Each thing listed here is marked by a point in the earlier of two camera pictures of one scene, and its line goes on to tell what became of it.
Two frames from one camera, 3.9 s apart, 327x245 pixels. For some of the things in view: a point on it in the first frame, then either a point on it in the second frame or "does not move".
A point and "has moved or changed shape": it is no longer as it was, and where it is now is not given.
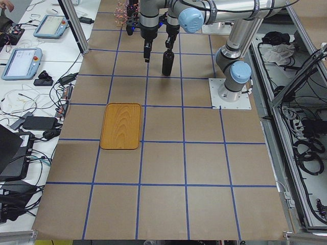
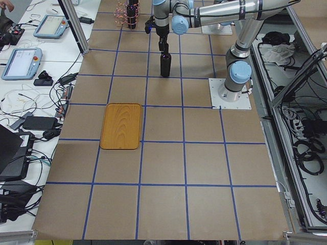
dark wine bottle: (167, 62) has moved or changed shape
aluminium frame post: (75, 25) does not move
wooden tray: (121, 126) does not move
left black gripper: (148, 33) -> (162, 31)
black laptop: (16, 149) does not move
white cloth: (279, 54) does not move
